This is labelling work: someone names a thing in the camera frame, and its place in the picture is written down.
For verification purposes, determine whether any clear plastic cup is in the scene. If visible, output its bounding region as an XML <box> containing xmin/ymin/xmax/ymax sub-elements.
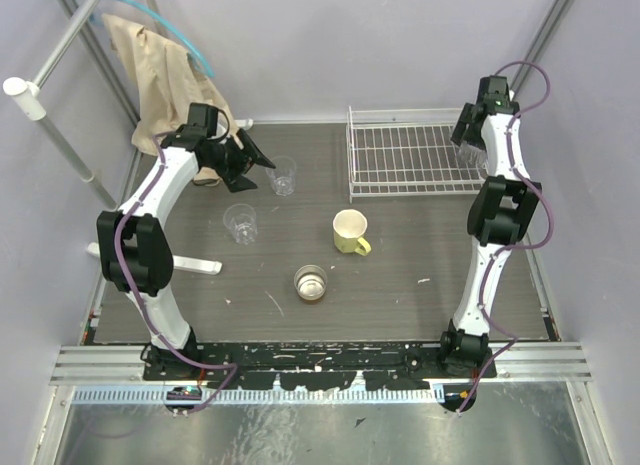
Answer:
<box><xmin>223</xmin><ymin>203</ymin><xmax>258</xmax><ymax>245</ymax></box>
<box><xmin>485</xmin><ymin>117</ymin><xmax>502</xmax><ymax>153</ymax></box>
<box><xmin>266</xmin><ymin>156</ymin><xmax>297</xmax><ymax>196</ymax></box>
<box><xmin>456</xmin><ymin>142</ymin><xmax>488</xmax><ymax>170</ymax></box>

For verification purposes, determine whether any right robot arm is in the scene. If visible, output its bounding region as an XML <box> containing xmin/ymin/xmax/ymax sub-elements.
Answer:
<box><xmin>438</xmin><ymin>75</ymin><xmax>541</xmax><ymax>379</ymax></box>

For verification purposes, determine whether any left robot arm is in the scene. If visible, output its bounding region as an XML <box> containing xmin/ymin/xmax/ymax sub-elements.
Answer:
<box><xmin>96</xmin><ymin>103</ymin><xmax>274</xmax><ymax>381</ymax></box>

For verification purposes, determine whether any white garment rack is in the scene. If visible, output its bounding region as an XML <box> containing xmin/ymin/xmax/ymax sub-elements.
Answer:
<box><xmin>2</xmin><ymin>0</ymin><xmax>253</xmax><ymax>275</ymax></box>

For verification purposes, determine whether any beige cloth garment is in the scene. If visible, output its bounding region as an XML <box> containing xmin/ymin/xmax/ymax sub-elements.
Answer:
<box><xmin>102</xmin><ymin>14</ymin><xmax>239</xmax><ymax>156</ymax></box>

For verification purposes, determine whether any yellow mug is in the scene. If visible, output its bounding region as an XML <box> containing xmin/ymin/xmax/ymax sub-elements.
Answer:
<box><xmin>332</xmin><ymin>209</ymin><xmax>372</xmax><ymax>256</ymax></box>

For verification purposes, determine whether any glass with brown liquid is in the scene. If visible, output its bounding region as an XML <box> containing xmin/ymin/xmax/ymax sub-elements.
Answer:
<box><xmin>294</xmin><ymin>264</ymin><xmax>328</xmax><ymax>303</ymax></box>

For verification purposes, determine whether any teal clothes hanger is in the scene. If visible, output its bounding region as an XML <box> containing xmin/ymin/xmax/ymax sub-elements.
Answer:
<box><xmin>102</xmin><ymin>0</ymin><xmax>215</xmax><ymax>79</ymax></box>

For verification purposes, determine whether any white wire dish rack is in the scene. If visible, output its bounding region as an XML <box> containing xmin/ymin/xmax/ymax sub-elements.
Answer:
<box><xmin>346</xmin><ymin>107</ymin><xmax>487</xmax><ymax>201</ymax></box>

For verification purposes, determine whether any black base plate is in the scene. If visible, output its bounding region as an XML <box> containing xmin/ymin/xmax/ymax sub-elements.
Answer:
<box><xmin>140</xmin><ymin>341</ymin><xmax>480</xmax><ymax>392</ymax></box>

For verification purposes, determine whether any aluminium rail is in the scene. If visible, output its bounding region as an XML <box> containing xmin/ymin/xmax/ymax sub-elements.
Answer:
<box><xmin>50</xmin><ymin>341</ymin><xmax>591</xmax><ymax>390</ymax></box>

